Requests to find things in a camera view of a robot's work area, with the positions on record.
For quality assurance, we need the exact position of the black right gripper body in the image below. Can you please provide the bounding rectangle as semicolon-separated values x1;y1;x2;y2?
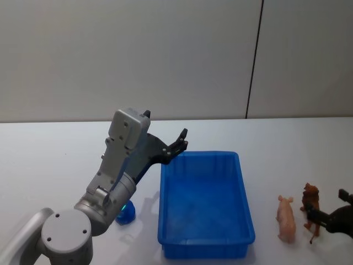
327;204;353;240

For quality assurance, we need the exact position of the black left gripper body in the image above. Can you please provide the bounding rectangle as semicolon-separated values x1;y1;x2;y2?
125;132;170;185

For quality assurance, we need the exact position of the brown toy lion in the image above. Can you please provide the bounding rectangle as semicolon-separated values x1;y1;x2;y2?
299;182;322;245

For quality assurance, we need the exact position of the pink toy pig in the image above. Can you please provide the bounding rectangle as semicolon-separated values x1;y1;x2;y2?
276;194;297;244

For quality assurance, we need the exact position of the blue plastic bin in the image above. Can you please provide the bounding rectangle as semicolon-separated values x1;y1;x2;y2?
157;150;256;260

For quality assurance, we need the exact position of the small blue round toy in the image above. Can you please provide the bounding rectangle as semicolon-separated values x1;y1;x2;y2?
115;199;137;226

